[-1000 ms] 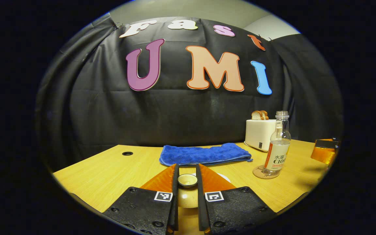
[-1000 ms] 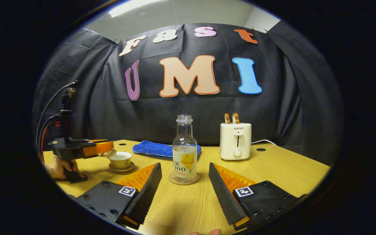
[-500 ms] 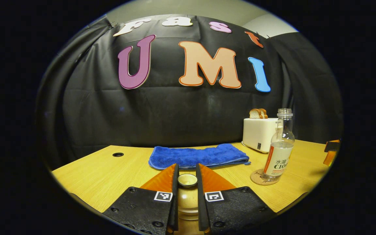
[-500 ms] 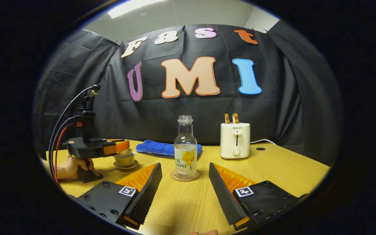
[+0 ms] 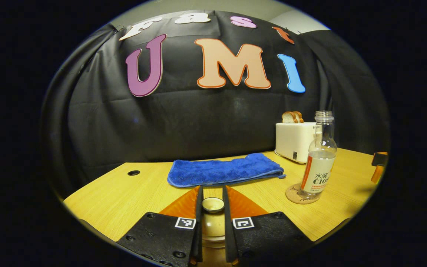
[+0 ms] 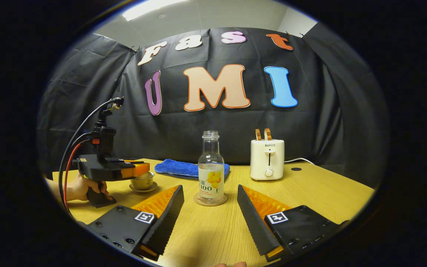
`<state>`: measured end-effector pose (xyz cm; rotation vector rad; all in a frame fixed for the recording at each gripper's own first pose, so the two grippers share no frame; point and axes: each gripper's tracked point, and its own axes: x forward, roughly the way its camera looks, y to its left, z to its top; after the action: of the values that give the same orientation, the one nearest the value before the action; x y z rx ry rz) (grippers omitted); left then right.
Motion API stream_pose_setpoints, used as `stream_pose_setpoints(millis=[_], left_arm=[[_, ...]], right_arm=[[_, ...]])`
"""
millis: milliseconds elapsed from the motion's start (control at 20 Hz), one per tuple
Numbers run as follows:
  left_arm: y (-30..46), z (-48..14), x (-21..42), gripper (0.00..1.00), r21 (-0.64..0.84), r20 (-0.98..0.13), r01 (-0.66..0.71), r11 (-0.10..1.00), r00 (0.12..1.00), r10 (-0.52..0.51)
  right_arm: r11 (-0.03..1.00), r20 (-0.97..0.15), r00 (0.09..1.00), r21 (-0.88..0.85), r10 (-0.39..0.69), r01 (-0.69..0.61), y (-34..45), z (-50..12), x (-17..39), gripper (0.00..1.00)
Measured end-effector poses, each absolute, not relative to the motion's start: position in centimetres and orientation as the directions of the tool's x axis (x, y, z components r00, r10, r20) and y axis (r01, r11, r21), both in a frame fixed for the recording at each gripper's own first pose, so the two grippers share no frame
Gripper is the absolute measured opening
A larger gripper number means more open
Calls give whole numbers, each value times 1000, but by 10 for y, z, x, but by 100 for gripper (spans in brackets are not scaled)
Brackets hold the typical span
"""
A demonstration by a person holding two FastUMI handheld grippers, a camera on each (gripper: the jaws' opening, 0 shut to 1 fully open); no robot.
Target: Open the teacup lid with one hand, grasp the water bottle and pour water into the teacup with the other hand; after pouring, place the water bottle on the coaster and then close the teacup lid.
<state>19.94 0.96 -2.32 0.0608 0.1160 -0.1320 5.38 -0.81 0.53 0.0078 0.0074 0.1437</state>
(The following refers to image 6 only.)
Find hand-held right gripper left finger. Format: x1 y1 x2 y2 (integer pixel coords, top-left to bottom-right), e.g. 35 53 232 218
87 185 185 261

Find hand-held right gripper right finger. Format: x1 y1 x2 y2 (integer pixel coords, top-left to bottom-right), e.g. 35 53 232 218
237 185 349 262

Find yellow ceramic teacup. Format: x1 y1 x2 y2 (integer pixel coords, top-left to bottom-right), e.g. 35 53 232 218
131 178 155 191

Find round brown coaster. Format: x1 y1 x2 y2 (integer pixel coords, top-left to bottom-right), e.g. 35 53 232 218
193 192 228 207

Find clear plastic water bottle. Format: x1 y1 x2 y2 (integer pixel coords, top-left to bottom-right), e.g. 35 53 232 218
198 131 225 204

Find blue folded towel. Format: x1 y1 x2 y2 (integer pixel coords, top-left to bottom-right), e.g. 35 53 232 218
154 159 231 181

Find white toaster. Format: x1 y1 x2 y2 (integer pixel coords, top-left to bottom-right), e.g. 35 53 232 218
250 139 285 181

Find black backdrop cloth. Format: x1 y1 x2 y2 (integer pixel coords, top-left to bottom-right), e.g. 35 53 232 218
37 22 390 186

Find red gripper cable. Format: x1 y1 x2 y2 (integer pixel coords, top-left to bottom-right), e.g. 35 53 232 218
64 139 92 209

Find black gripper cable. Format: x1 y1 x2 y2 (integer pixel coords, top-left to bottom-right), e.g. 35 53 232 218
59 97 125 202

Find white toaster power cable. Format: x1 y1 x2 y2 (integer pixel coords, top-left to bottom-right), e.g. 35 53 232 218
284 158 316 166

